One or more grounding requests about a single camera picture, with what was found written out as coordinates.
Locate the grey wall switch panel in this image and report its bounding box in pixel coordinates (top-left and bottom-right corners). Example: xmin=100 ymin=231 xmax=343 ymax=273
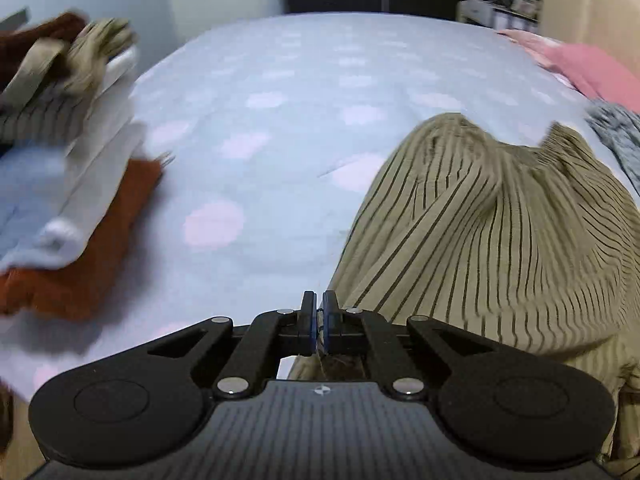
xmin=0 ymin=7 xmax=31 ymax=32

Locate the grey striped garment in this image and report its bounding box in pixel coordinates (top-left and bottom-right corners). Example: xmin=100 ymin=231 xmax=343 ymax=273
xmin=585 ymin=100 xmax=640 ymax=191

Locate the polka dot bed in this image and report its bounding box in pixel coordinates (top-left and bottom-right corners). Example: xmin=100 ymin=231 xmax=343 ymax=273
xmin=0 ymin=12 xmax=640 ymax=411

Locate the pink pillow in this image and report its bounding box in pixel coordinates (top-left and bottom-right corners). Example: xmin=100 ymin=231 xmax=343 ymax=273
xmin=497 ymin=29 xmax=640 ymax=101

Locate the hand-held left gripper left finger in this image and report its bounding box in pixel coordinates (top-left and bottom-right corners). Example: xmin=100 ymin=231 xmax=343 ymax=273
xmin=147 ymin=290 xmax=319 ymax=402

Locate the olive striped shirt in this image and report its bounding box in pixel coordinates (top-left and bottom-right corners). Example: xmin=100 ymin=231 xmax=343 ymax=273
xmin=287 ymin=112 xmax=640 ymax=476

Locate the stack of folded clothes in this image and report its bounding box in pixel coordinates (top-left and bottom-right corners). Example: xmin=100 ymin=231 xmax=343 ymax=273
xmin=0 ymin=10 xmax=166 ymax=323

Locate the white nightstand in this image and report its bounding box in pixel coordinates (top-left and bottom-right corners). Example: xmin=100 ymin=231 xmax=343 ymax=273
xmin=456 ymin=0 xmax=541 ymax=32

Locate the beige padded headboard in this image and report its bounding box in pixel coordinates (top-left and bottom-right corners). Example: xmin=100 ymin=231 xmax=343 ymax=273
xmin=542 ymin=0 xmax=640 ymax=61

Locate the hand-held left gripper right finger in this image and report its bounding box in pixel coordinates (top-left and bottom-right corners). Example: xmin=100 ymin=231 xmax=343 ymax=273
xmin=322 ymin=290 xmax=497 ymax=402

